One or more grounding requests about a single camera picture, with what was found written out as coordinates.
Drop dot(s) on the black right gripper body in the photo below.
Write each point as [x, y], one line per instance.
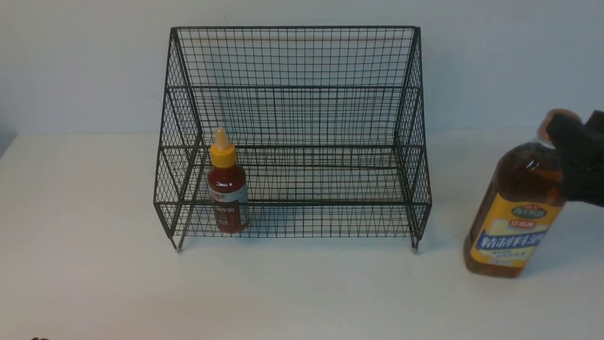
[580, 148]

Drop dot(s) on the amber cooking wine bottle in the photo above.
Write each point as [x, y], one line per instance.
[520, 205]

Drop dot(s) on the red ketchup squeeze bottle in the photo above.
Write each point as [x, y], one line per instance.
[227, 183]

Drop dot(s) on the black wire mesh shelf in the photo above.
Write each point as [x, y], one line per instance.
[327, 121]

